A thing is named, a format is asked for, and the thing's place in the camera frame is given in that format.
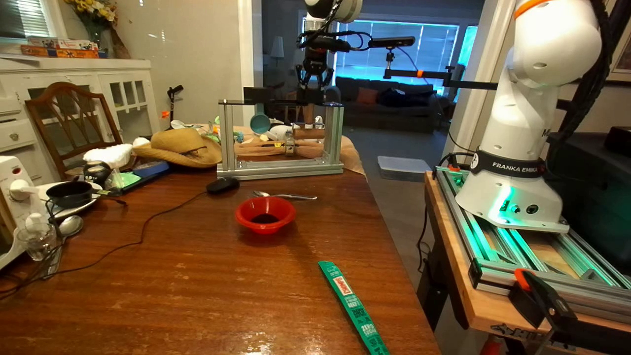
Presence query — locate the black pan on plate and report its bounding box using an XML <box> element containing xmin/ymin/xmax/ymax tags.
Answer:
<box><xmin>46</xmin><ymin>181</ymin><xmax>95</xmax><ymax>211</ymax></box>

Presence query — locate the white cabinet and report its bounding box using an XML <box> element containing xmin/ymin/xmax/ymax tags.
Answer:
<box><xmin>0</xmin><ymin>55</ymin><xmax>162</xmax><ymax>179</ymax></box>

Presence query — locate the aluminium frame camera stand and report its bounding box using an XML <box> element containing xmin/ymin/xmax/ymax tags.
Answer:
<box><xmin>218</xmin><ymin>86</ymin><xmax>344</xmax><ymax>179</ymax></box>

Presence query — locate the green packet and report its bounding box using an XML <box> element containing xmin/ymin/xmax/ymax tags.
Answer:
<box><xmin>318</xmin><ymin>260</ymin><xmax>391</xmax><ymax>355</ymax></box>

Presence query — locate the black mouse cable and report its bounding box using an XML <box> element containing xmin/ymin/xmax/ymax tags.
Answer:
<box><xmin>0</xmin><ymin>187</ymin><xmax>212</xmax><ymax>298</ymax></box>

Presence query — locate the black camera on tripod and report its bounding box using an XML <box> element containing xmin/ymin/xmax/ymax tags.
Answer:
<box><xmin>369</xmin><ymin>35</ymin><xmax>417</xmax><ymax>79</ymax></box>

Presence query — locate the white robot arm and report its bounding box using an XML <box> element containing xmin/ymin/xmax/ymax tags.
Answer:
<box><xmin>456</xmin><ymin>0</ymin><xmax>608</xmax><ymax>232</ymax></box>

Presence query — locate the flower vase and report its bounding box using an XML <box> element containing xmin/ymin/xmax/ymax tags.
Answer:
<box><xmin>66</xmin><ymin>0</ymin><xmax>131</xmax><ymax>59</ymax></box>

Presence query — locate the red bowl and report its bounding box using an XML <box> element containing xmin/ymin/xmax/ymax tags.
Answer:
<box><xmin>235</xmin><ymin>197</ymin><xmax>296</xmax><ymax>236</ymax></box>

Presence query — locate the white toaster oven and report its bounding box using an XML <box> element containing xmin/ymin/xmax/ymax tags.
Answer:
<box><xmin>0</xmin><ymin>156</ymin><xmax>50</xmax><ymax>268</ymax></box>

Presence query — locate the black computer mouse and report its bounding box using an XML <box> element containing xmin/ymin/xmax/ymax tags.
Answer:
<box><xmin>206</xmin><ymin>177</ymin><xmax>241</xmax><ymax>195</ymax></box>

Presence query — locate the metal spoon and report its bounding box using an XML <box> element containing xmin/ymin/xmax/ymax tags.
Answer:
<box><xmin>253</xmin><ymin>189</ymin><xmax>320</xmax><ymax>201</ymax></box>

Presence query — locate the green blue book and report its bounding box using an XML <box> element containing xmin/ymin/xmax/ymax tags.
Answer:
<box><xmin>109</xmin><ymin>161</ymin><xmax>170</xmax><ymax>193</ymax></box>

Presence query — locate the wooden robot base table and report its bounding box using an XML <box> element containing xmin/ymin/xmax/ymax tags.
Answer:
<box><xmin>419</xmin><ymin>167</ymin><xmax>631</xmax><ymax>353</ymax></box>

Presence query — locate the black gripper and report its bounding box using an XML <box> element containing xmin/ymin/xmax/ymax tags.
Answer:
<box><xmin>298</xmin><ymin>23</ymin><xmax>352</xmax><ymax>86</ymax></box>

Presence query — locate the wooden chair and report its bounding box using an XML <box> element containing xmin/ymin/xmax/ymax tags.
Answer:
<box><xmin>26</xmin><ymin>81</ymin><xmax>123</xmax><ymax>177</ymax></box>

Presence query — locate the orange black clamp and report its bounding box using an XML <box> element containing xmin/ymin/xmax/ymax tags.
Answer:
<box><xmin>509</xmin><ymin>268</ymin><xmax>631</xmax><ymax>355</ymax></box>

